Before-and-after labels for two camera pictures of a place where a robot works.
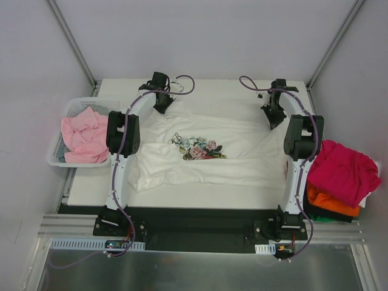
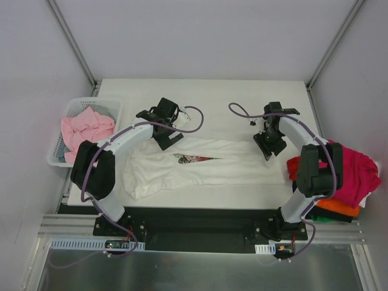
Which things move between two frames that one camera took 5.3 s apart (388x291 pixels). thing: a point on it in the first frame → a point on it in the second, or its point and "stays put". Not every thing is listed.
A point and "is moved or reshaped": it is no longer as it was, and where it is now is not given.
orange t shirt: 325,202 stays put
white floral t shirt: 209,145 is moved or reshaped
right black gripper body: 273,112 → 270,145
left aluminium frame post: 93,83 stays put
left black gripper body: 163,100 → 167,138
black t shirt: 309,207 stays put
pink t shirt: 87,133 stays put
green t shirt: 320,219 stays put
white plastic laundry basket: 75,106 stays put
